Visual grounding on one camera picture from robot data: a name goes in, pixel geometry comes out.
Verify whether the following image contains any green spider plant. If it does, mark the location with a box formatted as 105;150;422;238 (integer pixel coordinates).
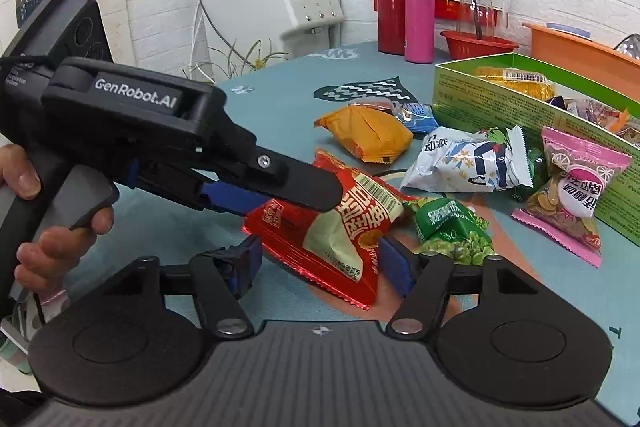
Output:
182;38;291;82

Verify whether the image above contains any red plastic basin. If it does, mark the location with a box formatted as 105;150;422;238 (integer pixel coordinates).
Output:
440;29;521;60

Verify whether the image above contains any white machine with screen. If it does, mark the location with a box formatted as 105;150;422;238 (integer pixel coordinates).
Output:
199;0;343;58

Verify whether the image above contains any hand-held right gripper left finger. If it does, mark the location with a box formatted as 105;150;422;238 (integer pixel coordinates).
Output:
102;234;263;340

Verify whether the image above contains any green pea snack packet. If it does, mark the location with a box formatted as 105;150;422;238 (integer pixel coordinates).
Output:
406;198;497;267

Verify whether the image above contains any dark green snack packet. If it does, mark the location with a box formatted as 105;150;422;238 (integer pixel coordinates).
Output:
510;147;548;202

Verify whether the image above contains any red paper strip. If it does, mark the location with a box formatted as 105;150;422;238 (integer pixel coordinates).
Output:
434;0;463;22

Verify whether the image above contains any clear glass jar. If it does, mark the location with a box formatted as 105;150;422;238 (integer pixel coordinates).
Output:
456;0;510;40

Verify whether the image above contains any clear orange-edged snack packet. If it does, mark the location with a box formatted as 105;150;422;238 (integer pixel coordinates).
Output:
582;99;640;142

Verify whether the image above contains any large red snack packet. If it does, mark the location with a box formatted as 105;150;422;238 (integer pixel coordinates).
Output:
242;149;407;310

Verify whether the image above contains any orange snack packet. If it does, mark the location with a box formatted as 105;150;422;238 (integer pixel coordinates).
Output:
314;104;414;164

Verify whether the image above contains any pink snack packet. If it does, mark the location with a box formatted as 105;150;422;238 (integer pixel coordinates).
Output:
511;127;633;269

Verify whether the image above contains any person's left hand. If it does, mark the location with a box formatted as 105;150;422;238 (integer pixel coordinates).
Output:
0;143;96;295

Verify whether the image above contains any metal bowl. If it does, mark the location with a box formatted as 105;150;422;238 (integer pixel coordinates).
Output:
612;32;640;62

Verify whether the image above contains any small blue snack packet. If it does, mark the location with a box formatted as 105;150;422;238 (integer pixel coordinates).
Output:
395;102;441;134

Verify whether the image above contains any purple snack packet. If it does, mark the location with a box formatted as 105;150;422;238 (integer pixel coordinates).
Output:
547;95;585;114

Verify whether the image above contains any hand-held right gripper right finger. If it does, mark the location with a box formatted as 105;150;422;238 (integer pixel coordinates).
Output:
377;234;538;340

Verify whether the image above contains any yellow ridged noodle packet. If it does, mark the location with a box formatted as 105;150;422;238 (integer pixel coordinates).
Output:
474;66;557;102

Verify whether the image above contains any pink bottle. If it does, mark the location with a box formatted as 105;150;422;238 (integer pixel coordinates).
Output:
404;0;436;64

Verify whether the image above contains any teal printed tablecloth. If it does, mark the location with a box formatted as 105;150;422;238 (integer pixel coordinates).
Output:
30;39;640;423

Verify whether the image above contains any green cardboard box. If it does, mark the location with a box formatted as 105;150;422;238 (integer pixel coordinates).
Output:
431;53;640;248

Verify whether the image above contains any orange plastic basin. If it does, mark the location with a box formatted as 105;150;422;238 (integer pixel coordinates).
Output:
522;22;640;80

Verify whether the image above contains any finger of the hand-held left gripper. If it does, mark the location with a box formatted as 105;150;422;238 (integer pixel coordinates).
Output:
197;119;343;214
127;159;271;217

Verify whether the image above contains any white blue-printed snack packet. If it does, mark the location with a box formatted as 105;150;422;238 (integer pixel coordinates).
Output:
400;126;535;194

